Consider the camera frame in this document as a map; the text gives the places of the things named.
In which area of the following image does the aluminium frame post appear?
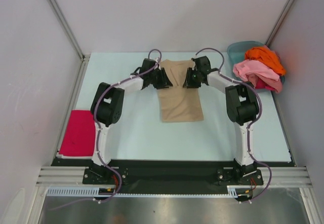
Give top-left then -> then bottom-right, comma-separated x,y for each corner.
47,0 -> 85,61
265,0 -> 296,47

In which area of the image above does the white slotted cable duct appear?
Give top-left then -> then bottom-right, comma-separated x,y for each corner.
47,186 -> 252,198

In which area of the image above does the orange t shirt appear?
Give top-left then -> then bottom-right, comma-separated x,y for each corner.
245,46 -> 287,76

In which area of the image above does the magenta t shirt in basket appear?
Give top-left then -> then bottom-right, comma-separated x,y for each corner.
255,79 -> 268,89

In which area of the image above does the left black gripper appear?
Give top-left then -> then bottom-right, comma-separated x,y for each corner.
148,67 -> 173,89

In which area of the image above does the aluminium front rail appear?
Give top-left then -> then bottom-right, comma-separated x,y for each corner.
36,167 -> 312,188

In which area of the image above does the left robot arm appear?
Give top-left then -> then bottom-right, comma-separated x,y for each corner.
91,58 -> 173,183

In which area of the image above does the folded magenta t shirt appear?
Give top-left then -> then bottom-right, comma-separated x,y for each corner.
59,110 -> 96,158

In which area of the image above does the pink t shirt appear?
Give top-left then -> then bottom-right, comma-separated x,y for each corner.
232,60 -> 283,93

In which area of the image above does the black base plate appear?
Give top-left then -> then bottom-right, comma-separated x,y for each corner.
51,158 -> 295,195

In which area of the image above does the beige t shirt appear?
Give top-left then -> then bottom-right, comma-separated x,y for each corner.
157,60 -> 204,123

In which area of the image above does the right aluminium frame post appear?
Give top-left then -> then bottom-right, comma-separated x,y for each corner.
265,0 -> 296,47

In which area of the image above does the left aluminium frame post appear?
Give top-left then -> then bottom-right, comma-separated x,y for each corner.
47,0 -> 85,61

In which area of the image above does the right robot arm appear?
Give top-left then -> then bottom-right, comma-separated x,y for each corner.
183,56 -> 260,184

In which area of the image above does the teal plastic basket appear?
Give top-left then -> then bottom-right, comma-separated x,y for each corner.
227,41 -> 284,85

